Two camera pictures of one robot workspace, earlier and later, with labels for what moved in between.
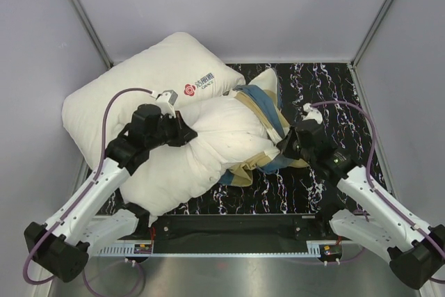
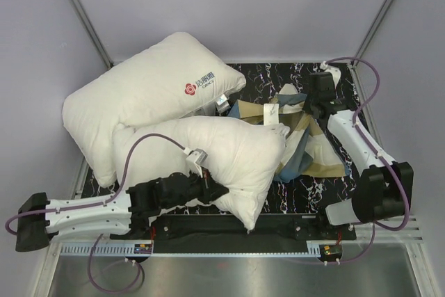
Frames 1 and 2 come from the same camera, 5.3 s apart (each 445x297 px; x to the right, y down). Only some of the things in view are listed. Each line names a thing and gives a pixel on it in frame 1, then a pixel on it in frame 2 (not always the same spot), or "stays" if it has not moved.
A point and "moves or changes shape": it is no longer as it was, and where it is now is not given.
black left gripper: (183, 133) to (211, 190)
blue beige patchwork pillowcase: (264, 90) moves or changes shape
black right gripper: (285, 146) to (306, 106)
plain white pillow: (175, 62) stays
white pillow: (229, 133) moves or changes shape
